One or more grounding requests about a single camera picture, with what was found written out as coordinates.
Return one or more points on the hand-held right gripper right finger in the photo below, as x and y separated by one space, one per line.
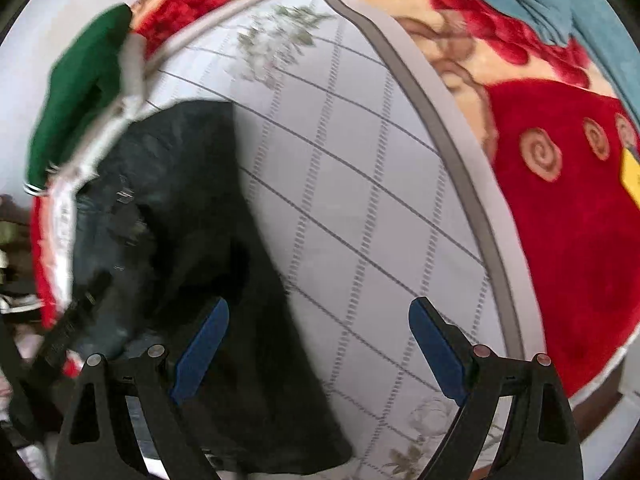
440 355

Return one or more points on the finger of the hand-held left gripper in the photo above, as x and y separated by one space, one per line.
75 315

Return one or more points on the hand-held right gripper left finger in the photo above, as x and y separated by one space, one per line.
200 350

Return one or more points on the black leather jacket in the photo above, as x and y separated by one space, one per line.
200 210

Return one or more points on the red floral blanket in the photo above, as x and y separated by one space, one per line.
565 260

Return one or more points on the white quilted floral mat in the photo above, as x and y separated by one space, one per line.
375 210

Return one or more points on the green garment with striped cuff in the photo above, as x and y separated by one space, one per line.
75 100

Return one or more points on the cream white garment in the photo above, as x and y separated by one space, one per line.
132 70

